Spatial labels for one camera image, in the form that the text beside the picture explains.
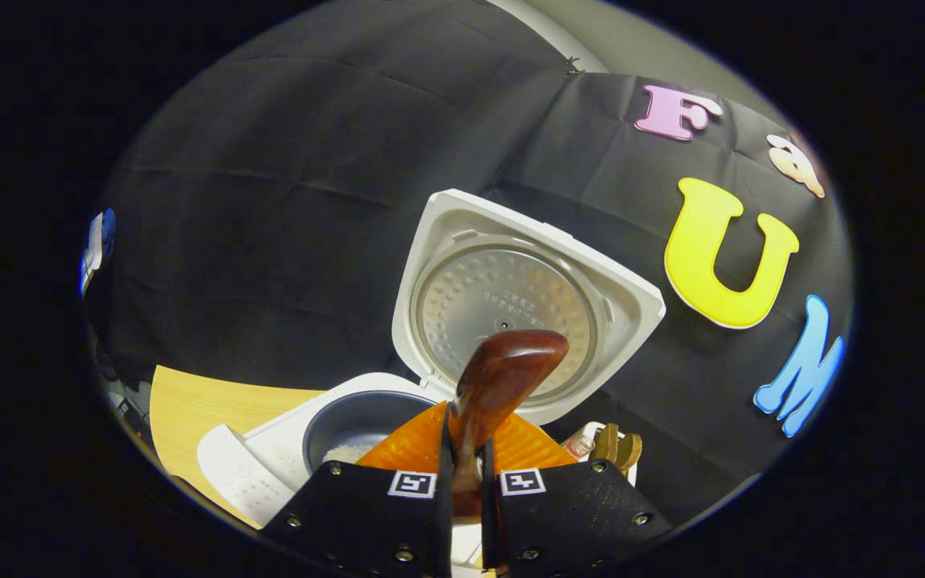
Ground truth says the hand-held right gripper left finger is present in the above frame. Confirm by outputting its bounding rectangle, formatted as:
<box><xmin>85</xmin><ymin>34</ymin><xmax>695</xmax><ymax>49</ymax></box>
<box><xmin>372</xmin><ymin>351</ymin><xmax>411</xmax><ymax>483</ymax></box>
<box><xmin>262</xmin><ymin>401</ymin><xmax>454</xmax><ymax>578</ymax></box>

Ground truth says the blue and white object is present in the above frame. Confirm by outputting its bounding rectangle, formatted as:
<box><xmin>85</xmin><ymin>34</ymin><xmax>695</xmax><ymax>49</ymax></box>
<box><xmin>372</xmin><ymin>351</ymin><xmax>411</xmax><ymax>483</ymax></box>
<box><xmin>79</xmin><ymin>207</ymin><xmax>118</xmax><ymax>296</ymax></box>

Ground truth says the brown wooden spoon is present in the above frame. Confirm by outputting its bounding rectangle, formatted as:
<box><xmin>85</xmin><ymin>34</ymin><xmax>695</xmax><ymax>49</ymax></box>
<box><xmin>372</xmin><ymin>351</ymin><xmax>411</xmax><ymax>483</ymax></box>
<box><xmin>450</xmin><ymin>329</ymin><xmax>570</xmax><ymax>519</ymax></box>

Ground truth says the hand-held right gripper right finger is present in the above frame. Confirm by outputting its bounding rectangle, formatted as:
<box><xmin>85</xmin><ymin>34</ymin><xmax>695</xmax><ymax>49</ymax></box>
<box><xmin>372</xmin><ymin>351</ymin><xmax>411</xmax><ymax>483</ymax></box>
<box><xmin>480</xmin><ymin>413</ymin><xmax>676</xmax><ymax>578</ymax></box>

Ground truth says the white toaster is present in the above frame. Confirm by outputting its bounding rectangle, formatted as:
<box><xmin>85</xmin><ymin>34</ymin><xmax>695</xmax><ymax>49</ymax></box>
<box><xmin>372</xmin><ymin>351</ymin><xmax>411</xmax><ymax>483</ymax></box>
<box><xmin>583</xmin><ymin>421</ymin><xmax>642</xmax><ymax>487</ymax></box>

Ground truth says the white rice cooker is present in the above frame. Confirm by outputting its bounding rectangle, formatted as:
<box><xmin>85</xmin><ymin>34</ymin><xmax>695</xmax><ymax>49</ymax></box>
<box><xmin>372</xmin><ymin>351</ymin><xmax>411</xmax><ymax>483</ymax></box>
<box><xmin>196</xmin><ymin>189</ymin><xmax>666</xmax><ymax>531</ymax></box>

